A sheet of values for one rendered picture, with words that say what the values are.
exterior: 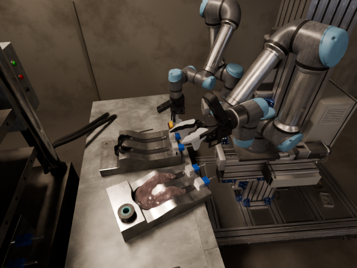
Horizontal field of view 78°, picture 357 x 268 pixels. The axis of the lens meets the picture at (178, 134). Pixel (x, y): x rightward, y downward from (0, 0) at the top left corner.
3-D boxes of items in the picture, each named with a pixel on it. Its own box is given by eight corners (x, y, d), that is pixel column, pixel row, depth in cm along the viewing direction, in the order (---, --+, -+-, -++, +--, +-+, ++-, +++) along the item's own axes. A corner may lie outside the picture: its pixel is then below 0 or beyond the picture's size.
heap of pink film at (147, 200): (173, 172, 131) (173, 163, 126) (188, 194, 119) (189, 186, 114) (132, 189, 122) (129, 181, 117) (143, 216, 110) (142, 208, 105)
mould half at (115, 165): (173, 138, 162) (173, 123, 153) (180, 164, 143) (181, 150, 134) (103, 147, 155) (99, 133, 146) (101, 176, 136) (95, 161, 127)
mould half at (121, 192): (187, 167, 141) (187, 155, 134) (210, 198, 124) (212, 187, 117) (110, 200, 123) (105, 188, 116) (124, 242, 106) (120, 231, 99)
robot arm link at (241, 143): (237, 129, 95) (242, 108, 88) (256, 144, 88) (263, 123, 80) (223, 135, 92) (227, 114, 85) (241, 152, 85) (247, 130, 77)
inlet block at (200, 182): (212, 176, 132) (213, 170, 129) (217, 182, 129) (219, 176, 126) (194, 184, 128) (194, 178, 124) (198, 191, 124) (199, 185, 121)
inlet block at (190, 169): (203, 164, 140) (203, 158, 136) (207, 169, 136) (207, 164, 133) (185, 172, 135) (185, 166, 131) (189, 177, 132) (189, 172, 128)
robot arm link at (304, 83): (274, 132, 115) (317, 17, 79) (299, 149, 105) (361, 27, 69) (257, 140, 110) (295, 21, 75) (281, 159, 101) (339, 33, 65)
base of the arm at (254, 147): (261, 134, 129) (265, 120, 123) (271, 152, 118) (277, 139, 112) (236, 135, 129) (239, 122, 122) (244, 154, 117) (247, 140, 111)
